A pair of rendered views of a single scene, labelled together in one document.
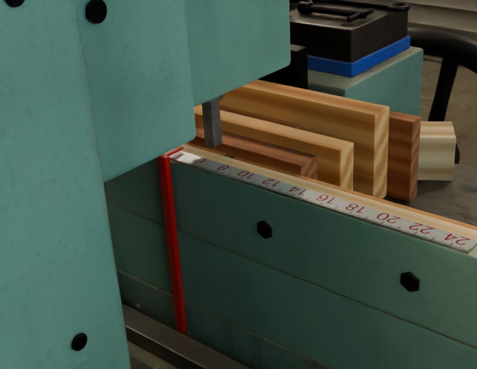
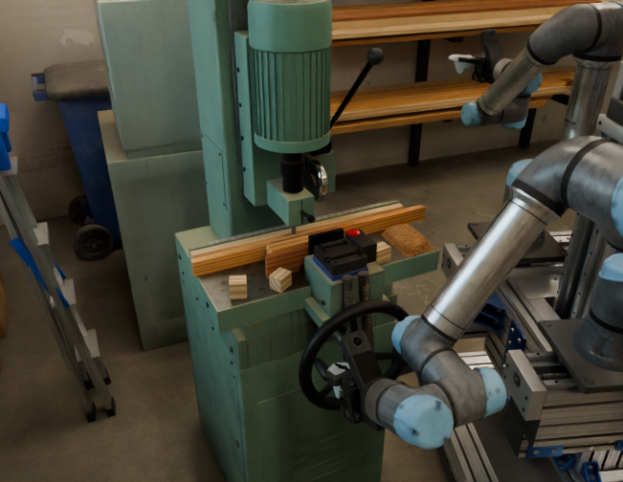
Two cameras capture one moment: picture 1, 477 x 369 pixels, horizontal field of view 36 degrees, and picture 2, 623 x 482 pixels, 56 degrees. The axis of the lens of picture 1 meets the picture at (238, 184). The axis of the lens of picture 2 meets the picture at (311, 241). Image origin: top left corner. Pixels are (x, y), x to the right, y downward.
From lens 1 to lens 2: 1.62 m
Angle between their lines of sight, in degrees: 94
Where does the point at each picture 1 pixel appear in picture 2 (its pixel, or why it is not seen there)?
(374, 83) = (312, 268)
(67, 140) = (224, 176)
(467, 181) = (266, 291)
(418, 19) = not seen: outside the picture
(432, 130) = (278, 273)
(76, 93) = (224, 171)
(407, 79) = (323, 286)
